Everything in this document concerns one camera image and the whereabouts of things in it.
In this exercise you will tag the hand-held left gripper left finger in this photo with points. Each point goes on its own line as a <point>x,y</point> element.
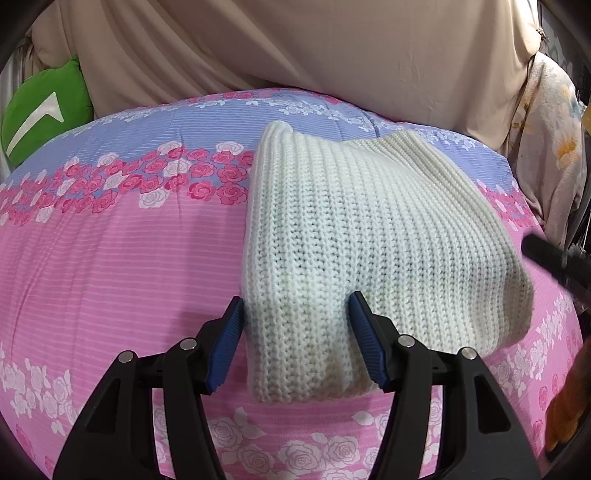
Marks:
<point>224,350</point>

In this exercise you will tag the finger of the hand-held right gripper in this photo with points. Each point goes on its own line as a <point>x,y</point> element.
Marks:
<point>554,261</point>

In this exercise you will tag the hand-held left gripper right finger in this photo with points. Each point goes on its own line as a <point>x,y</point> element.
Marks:
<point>369,346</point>

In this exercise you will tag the white red striped knit sweater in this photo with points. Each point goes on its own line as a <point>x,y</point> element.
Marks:
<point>360,230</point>

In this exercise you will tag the floral cream pillow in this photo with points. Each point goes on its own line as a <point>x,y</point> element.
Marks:
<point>549,152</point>

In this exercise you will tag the pink purple floral blanket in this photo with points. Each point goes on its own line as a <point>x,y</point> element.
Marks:
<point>115,267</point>

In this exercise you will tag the orange-brown object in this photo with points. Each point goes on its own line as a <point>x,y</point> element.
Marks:
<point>565,401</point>

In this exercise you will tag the green pillow with white mark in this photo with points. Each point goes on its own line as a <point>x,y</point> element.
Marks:
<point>41,115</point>

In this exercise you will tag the beige draped sheet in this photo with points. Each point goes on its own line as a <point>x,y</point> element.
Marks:
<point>300,50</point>

